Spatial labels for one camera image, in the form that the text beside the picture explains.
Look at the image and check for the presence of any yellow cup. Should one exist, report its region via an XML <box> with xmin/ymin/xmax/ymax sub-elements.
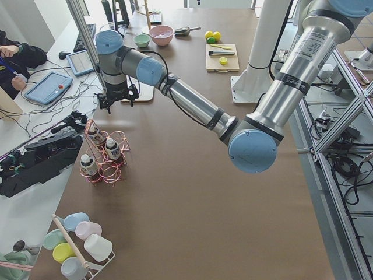
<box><xmin>52</xmin><ymin>242</ymin><xmax>76</xmax><ymax>264</ymax></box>

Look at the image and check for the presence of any metal ice scoop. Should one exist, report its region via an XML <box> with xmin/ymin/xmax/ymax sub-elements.
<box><xmin>174</xmin><ymin>26</ymin><xmax>202</xmax><ymax>36</ymax></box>

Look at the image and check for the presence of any blue teach pendant near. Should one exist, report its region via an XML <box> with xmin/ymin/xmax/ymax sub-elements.
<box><xmin>24</xmin><ymin>72</ymin><xmax>73</xmax><ymax>105</ymax></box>

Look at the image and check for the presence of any black plastic device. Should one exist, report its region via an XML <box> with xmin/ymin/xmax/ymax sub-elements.
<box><xmin>1</xmin><ymin>111</ymin><xmax>88</xmax><ymax>198</ymax></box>

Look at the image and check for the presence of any copper wire bottle basket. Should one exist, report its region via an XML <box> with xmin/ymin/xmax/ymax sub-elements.
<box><xmin>80</xmin><ymin>119</ymin><xmax>131</xmax><ymax>186</ymax></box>

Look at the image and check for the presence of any black computer mouse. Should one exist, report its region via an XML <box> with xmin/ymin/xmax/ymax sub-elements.
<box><xmin>58</xmin><ymin>51</ymin><xmax>70</xmax><ymax>60</ymax></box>

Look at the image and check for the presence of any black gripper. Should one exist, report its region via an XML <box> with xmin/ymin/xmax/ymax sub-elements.
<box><xmin>97</xmin><ymin>82</ymin><xmax>138</xmax><ymax>114</ymax></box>

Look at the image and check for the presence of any black keyboard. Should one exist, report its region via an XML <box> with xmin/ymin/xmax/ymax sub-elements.
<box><xmin>73</xmin><ymin>23</ymin><xmax>97</xmax><ymax>53</ymax></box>

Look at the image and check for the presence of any aluminium frame post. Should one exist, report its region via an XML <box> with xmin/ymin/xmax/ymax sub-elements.
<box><xmin>66</xmin><ymin>0</ymin><xmax>107</xmax><ymax>95</ymax></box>

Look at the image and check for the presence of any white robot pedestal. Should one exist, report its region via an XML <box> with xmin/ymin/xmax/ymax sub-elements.
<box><xmin>231</xmin><ymin>0</ymin><xmax>293</xmax><ymax>103</ymax></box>

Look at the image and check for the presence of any blue teach pendant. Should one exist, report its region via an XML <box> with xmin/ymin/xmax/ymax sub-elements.
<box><xmin>66</xmin><ymin>50</ymin><xmax>94</xmax><ymax>77</ymax></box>
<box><xmin>24</xmin><ymin>72</ymin><xmax>73</xmax><ymax>105</ymax></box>

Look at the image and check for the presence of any pale pink cup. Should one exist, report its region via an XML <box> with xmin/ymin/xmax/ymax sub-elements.
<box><xmin>75</xmin><ymin>221</ymin><xmax>102</xmax><ymax>240</ymax></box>

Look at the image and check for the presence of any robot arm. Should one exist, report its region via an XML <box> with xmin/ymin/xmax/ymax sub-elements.
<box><xmin>96</xmin><ymin>1</ymin><xmax>372</xmax><ymax>173</ymax></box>

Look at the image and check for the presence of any grey blue cup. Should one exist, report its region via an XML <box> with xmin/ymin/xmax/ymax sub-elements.
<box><xmin>61</xmin><ymin>257</ymin><xmax>88</xmax><ymax>280</ymax></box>

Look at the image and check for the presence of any metal muddler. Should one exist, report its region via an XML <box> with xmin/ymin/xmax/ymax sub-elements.
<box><xmin>208</xmin><ymin>50</ymin><xmax>235</xmax><ymax>56</ymax></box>

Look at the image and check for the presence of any mint green cup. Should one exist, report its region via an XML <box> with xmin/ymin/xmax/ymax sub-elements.
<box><xmin>43</xmin><ymin>229</ymin><xmax>66</xmax><ymax>250</ymax></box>

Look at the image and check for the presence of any wooden rack handle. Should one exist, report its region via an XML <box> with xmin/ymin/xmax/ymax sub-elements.
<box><xmin>52</xmin><ymin>214</ymin><xmax>89</xmax><ymax>268</ymax></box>

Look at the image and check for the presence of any tea bottle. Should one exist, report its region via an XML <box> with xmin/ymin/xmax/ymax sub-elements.
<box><xmin>87</xmin><ymin>126</ymin><xmax>106</xmax><ymax>146</ymax></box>
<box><xmin>105</xmin><ymin>138</ymin><xmax>121</xmax><ymax>160</ymax></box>
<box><xmin>80</xmin><ymin>154</ymin><xmax>98</xmax><ymax>176</ymax></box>

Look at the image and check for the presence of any wooden cutting board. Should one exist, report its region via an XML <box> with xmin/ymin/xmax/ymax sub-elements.
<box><xmin>205</xmin><ymin>44</ymin><xmax>240</xmax><ymax>72</ymax></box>

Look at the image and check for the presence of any white cup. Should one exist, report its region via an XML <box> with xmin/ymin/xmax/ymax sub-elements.
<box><xmin>84</xmin><ymin>234</ymin><xmax>113</xmax><ymax>262</ymax></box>

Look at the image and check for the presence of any blue teach pendant far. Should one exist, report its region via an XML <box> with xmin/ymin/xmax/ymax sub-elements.
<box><xmin>66</xmin><ymin>50</ymin><xmax>94</xmax><ymax>77</ymax></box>

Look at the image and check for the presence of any seated person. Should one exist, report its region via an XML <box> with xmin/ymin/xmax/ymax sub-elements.
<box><xmin>1</xmin><ymin>30</ymin><xmax>47</xmax><ymax>100</ymax></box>

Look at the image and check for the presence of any green bowl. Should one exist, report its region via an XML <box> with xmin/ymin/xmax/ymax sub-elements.
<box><xmin>133</xmin><ymin>34</ymin><xmax>150</xmax><ymax>48</ymax></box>

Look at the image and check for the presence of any whole lemon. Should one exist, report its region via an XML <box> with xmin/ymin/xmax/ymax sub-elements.
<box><xmin>205</xmin><ymin>30</ymin><xmax>213</xmax><ymax>40</ymax></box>

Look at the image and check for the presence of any light blue cup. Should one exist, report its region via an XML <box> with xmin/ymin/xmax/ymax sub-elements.
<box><xmin>63</xmin><ymin>212</ymin><xmax>90</xmax><ymax>232</ymax></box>

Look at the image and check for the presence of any pink bowl with ice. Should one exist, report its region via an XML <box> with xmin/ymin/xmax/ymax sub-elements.
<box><xmin>149</xmin><ymin>25</ymin><xmax>174</xmax><ymax>46</ymax></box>

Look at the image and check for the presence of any cream serving tray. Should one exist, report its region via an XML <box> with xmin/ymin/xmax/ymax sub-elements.
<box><xmin>133</xmin><ymin>83</ymin><xmax>154</xmax><ymax>103</ymax></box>

